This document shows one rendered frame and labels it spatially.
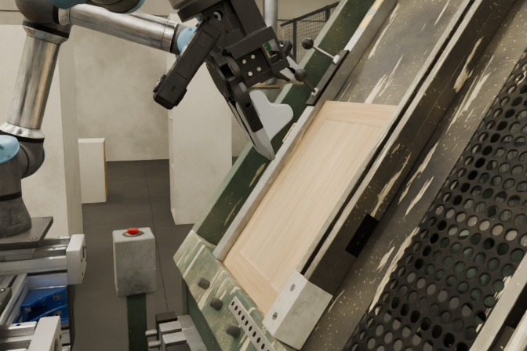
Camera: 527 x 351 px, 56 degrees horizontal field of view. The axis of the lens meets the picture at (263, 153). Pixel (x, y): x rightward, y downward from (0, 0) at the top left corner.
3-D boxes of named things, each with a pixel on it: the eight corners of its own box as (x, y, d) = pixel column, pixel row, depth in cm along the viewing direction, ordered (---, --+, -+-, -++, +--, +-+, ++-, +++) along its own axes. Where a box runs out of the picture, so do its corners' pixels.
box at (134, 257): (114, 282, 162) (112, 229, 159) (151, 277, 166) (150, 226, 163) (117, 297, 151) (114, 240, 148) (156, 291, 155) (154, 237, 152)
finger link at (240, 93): (267, 128, 58) (233, 60, 55) (256, 134, 57) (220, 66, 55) (257, 124, 62) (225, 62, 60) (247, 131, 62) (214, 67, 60)
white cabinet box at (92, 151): (59, 196, 613) (55, 139, 603) (107, 193, 628) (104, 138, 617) (53, 204, 570) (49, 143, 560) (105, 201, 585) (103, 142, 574)
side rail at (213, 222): (216, 243, 172) (190, 228, 168) (379, -10, 182) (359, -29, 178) (221, 248, 167) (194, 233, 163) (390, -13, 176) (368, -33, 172)
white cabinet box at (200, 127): (170, 210, 548) (165, 21, 519) (222, 206, 563) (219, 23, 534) (175, 224, 491) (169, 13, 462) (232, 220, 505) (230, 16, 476)
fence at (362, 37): (222, 259, 147) (212, 253, 146) (387, 2, 155) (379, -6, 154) (227, 265, 142) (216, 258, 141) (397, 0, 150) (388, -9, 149)
